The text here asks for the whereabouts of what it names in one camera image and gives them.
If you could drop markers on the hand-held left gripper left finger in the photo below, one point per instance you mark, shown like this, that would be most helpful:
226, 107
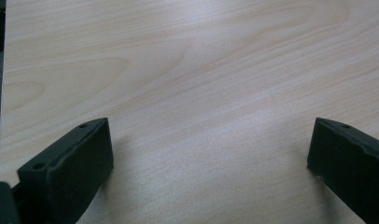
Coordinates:
72, 168

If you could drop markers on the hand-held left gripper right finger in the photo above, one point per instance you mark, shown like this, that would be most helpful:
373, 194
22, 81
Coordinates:
349, 161

